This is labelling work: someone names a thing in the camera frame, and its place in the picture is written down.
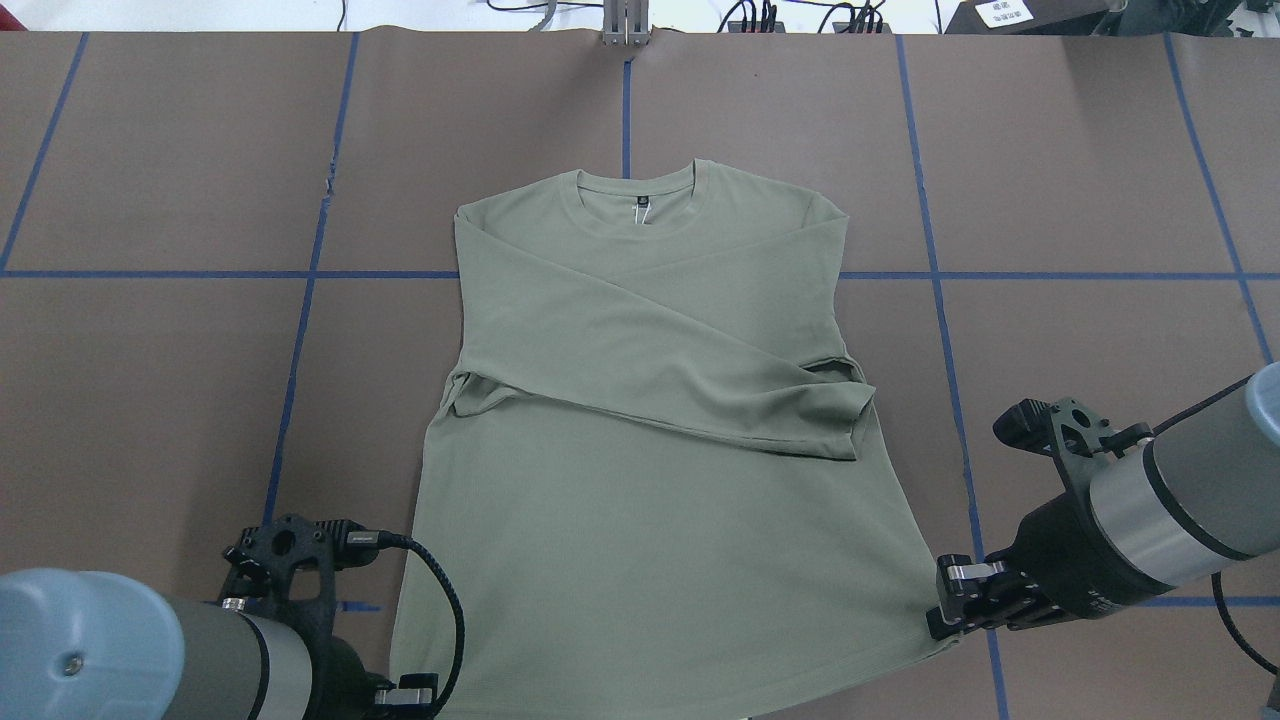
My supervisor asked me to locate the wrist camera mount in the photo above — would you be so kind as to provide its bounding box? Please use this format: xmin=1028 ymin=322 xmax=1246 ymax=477
xmin=992 ymin=397 xmax=1155 ymax=489
xmin=218 ymin=514 xmax=381 ymax=635

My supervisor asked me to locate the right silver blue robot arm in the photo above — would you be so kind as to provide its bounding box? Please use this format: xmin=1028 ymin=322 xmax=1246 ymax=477
xmin=925 ymin=364 xmax=1279 ymax=641

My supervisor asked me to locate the aluminium frame post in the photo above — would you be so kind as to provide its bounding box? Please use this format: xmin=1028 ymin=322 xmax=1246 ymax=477
xmin=600 ymin=0 xmax=652 ymax=47

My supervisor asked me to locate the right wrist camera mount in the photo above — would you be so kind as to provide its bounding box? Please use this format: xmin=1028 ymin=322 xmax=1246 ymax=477
xmin=992 ymin=397 xmax=1155 ymax=489

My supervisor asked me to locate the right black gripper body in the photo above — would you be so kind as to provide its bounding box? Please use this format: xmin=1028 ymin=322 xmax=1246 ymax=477
xmin=1000 ymin=495 xmax=1140 ymax=621

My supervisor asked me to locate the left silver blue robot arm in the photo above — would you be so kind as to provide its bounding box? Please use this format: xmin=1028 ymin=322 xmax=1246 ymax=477
xmin=1 ymin=568 xmax=444 ymax=719

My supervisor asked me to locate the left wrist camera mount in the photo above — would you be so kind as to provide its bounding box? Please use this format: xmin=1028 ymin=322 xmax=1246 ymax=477
xmin=218 ymin=514 xmax=381 ymax=635

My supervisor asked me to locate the green long-sleeve shirt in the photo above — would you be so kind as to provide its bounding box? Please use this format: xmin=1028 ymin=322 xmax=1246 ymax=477
xmin=412 ymin=159 xmax=948 ymax=719

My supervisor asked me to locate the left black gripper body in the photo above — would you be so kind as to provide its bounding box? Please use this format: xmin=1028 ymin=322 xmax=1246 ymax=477
xmin=310 ymin=637 xmax=392 ymax=719

